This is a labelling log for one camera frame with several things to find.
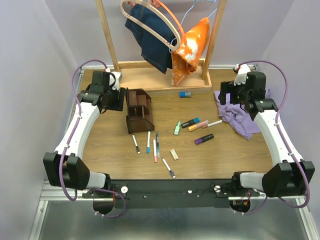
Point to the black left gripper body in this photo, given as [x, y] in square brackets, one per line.
[114, 102]

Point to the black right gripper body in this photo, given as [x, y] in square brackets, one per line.
[229, 87]

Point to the brown wooden desk organizer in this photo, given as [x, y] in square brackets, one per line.
[139, 116]

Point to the black highlighter blue cap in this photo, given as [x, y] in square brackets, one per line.
[190, 122]

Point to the pink highlighter orange cap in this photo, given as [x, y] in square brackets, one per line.
[198, 125]

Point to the black highlighter purple cap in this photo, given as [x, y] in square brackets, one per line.
[204, 139]

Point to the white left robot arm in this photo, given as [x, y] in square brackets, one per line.
[65, 166]

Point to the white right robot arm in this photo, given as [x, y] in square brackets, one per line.
[290, 173]

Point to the wooden clothes rack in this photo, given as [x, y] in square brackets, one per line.
[142, 75]

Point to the purple cloth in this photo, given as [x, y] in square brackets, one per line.
[237, 118]

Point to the white marker pink cap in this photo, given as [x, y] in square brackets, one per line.
[212, 124]

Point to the blue grey cylinder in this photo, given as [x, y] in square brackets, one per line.
[185, 94]

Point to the orange white cloth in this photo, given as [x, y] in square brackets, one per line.
[186, 59]

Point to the black teal pen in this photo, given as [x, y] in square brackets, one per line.
[158, 146]

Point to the dark blue jeans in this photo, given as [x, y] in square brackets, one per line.
[152, 50]

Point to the white pen pink cap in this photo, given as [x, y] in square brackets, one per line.
[155, 158]

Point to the small green bottle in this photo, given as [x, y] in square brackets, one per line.
[177, 128]

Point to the beige wooden hanger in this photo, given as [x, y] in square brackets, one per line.
[151, 20]

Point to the beige eraser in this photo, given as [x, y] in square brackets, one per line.
[174, 154]

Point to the white marker black blue cap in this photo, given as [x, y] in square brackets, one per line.
[169, 169]

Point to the orange plastic hanger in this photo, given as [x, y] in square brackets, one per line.
[152, 5]

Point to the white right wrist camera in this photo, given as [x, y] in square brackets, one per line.
[241, 71]

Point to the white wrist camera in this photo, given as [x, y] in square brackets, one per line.
[241, 71]
[113, 79]

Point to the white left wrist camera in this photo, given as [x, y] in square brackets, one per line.
[113, 79]

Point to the light blue wire hanger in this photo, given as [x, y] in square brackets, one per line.
[195, 2]

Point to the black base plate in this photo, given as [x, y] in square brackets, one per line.
[179, 193]

